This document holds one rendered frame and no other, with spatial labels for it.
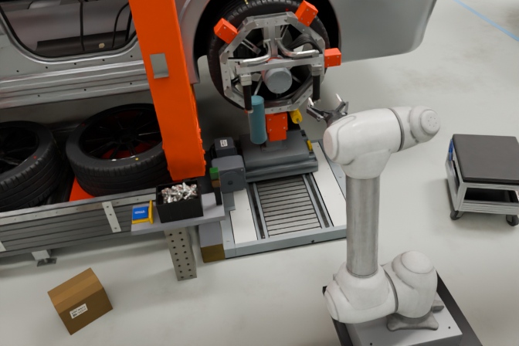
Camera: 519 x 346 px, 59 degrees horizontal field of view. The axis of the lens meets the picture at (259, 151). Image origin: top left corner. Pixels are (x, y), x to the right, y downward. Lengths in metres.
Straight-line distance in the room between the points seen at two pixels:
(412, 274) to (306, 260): 0.97
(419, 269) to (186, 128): 1.13
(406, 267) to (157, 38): 1.24
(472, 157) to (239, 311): 1.48
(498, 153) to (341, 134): 1.66
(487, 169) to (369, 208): 1.36
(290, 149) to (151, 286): 1.13
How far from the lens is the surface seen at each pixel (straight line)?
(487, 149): 2.83
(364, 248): 1.49
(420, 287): 1.67
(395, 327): 1.82
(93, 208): 2.51
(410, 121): 1.32
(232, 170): 2.46
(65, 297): 2.42
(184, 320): 2.37
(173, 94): 1.99
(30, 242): 2.74
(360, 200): 1.38
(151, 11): 1.84
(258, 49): 2.46
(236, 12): 2.35
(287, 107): 2.55
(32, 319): 2.66
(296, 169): 2.84
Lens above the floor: 1.96
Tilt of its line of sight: 38 degrees down
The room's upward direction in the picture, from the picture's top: 5 degrees counter-clockwise
